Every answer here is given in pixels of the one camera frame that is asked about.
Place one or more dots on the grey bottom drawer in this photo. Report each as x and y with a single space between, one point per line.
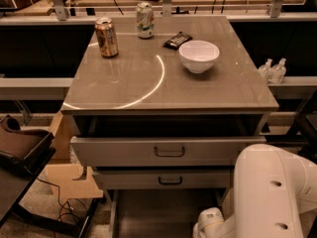
160 213

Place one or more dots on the grey drawer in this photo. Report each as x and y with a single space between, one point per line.
160 152
162 179
160 213

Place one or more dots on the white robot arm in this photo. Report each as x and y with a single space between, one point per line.
272 188

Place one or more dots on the grey drawer cabinet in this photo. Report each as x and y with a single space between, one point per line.
146 92

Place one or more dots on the grey top drawer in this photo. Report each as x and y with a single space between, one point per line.
160 152

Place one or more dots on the grey middle drawer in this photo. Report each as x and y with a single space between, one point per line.
162 179

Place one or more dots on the white bowl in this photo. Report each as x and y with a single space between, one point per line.
198 56

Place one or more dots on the black snack bar wrapper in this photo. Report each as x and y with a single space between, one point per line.
176 41

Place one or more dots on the gold soda can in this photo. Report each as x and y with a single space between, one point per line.
106 37

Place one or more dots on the white green soda can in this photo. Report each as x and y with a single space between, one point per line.
145 20

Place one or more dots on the left clear pump bottle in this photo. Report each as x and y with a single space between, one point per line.
264 70

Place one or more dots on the clear pump bottle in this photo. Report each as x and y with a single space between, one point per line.
264 70
277 72

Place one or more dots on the right clear pump bottle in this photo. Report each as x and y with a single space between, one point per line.
277 72

